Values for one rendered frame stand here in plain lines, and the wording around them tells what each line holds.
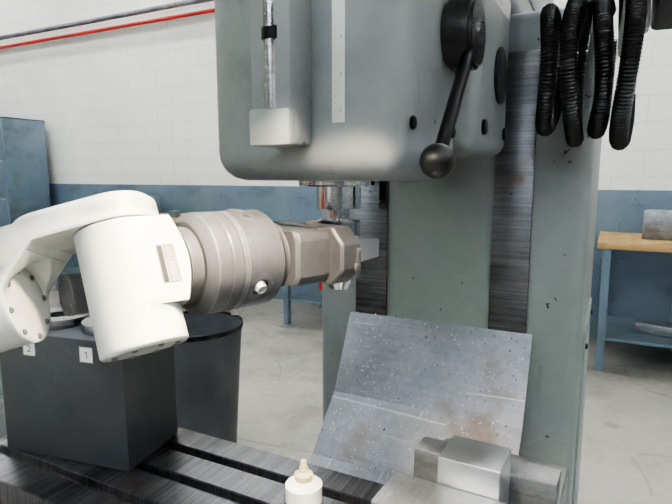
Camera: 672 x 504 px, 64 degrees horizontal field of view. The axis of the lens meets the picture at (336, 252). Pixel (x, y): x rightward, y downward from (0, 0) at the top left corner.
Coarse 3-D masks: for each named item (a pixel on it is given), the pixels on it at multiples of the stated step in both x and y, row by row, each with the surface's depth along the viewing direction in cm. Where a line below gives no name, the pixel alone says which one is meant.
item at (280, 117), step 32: (256, 0) 44; (288, 0) 42; (256, 32) 44; (288, 32) 43; (256, 64) 44; (288, 64) 43; (256, 96) 45; (288, 96) 44; (256, 128) 45; (288, 128) 44
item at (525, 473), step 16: (416, 448) 60; (432, 448) 60; (416, 464) 60; (432, 464) 59; (512, 464) 56; (528, 464) 56; (544, 464) 64; (432, 480) 59; (512, 480) 55; (528, 480) 54; (544, 480) 53; (560, 480) 55; (512, 496) 55; (528, 496) 54; (544, 496) 53; (560, 496) 58
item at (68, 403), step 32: (64, 320) 78; (32, 352) 77; (64, 352) 75; (96, 352) 73; (160, 352) 80; (32, 384) 78; (64, 384) 76; (96, 384) 74; (128, 384) 74; (160, 384) 81; (32, 416) 79; (64, 416) 77; (96, 416) 75; (128, 416) 74; (160, 416) 81; (32, 448) 79; (64, 448) 78; (96, 448) 76; (128, 448) 74
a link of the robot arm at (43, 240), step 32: (128, 192) 40; (32, 224) 39; (64, 224) 39; (0, 256) 38; (32, 256) 40; (64, 256) 44; (0, 288) 38; (32, 288) 42; (0, 320) 38; (32, 320) 41
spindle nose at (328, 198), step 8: (320, 192) 55; (328, 192) 55; (336, 192) 54; (344, 192) 54; (352, 192) 55; (360, 192) 56; (320, 200) 55; (328, 200) 55; (336, 200) 54; (344, 200) 54; (352, 200) 55; (360, 200) 56; (320, 208) 56; (328, 208) 55; (336, 208) 55; (344, 208) 55; (352, 208) 55; (360, 208) 56
